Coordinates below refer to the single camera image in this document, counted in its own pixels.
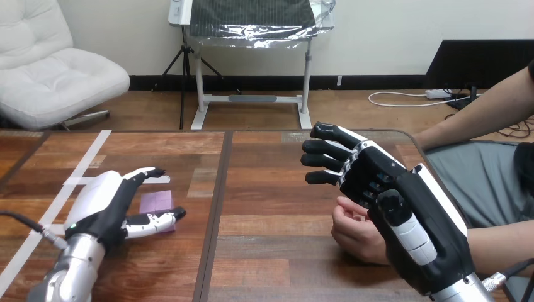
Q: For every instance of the person's forearm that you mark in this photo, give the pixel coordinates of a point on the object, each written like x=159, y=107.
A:
x=479, y=112
x=500, y=250

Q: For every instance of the dark ribbed mat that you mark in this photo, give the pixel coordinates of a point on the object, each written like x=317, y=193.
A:
x=250, y=12

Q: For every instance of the person's body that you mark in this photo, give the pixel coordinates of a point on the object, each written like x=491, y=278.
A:
x=479, y=179

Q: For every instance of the white cushioned chair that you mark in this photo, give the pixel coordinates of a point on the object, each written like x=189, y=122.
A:
x=50, y=75

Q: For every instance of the foil sheet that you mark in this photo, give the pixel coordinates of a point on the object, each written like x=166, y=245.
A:
x=258, y=35

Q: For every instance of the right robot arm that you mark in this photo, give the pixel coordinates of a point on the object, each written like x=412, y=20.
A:
x=463, y=291

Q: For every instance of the black tripod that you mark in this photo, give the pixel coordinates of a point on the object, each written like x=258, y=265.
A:
x=182, y=104

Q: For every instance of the person's hand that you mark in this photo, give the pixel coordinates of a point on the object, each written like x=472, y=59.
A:
x=359, y=237

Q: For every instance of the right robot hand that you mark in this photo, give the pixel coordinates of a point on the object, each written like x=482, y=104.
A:
x=417, y=200

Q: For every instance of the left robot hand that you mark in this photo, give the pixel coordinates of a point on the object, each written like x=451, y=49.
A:
x=104, y=208

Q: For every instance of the purple block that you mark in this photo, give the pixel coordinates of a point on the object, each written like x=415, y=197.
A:
x=156, y=202

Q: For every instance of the dark screen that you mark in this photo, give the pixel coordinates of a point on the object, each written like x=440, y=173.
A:
x=471, y=62

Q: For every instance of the white power strip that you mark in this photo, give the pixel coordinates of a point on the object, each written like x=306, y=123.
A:
x=438, y=93

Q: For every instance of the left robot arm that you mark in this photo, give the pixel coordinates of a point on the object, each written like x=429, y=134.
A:
x=75, y=266

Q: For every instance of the white desk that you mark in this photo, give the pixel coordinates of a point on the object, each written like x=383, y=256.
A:
x=250, y=99

